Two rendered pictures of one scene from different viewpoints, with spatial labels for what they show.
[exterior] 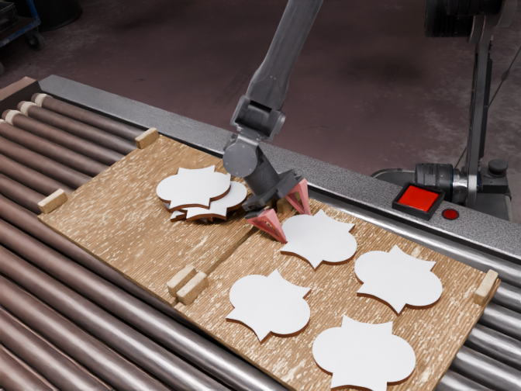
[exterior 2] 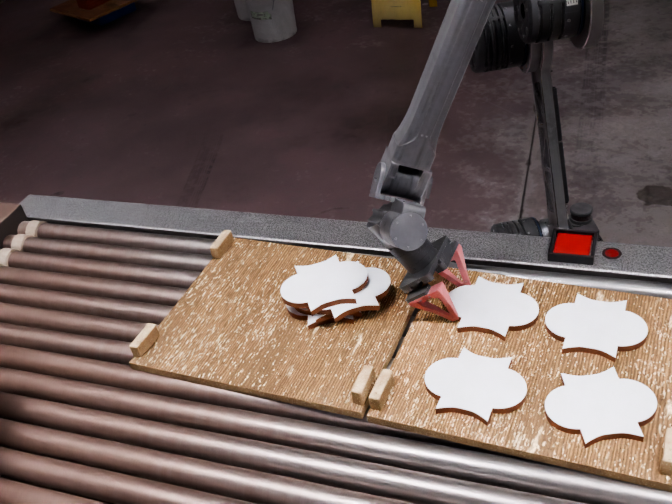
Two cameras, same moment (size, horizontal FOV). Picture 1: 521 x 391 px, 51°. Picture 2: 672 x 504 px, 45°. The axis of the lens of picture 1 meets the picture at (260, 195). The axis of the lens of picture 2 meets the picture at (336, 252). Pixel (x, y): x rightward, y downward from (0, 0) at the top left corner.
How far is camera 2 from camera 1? 45 cm
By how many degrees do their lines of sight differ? 13
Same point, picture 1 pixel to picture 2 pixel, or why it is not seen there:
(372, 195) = (519, 252)
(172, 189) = (301, 291)
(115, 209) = (228, 332)
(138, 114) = (183, 220)
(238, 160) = (407, 231)
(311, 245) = (488, 315)
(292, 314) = (507, 386)
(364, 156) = not seen: hidden behind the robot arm
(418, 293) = (625, 334)
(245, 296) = (445, 382)
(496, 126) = not seen: hidden behind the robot
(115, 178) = (205, 297)
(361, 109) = not seen: hidden behind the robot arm
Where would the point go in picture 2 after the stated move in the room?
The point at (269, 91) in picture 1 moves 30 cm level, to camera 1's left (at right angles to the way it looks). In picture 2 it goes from (420, 152) to (228, 218)
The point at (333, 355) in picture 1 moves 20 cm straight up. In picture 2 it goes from (572, 413) to (576, 301)
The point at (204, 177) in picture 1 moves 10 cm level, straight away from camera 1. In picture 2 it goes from (331, 269) to (305, 242)
